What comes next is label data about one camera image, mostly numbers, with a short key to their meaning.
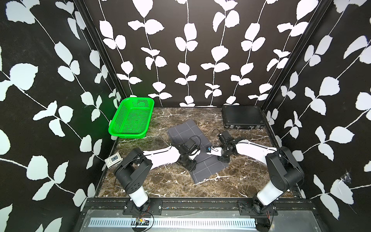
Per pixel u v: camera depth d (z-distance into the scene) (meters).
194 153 0.77
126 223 0.70
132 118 1.14
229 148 0.68
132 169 0.48
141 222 0.70
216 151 0.81
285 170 0.46
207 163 0.88
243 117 1.26
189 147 0.71
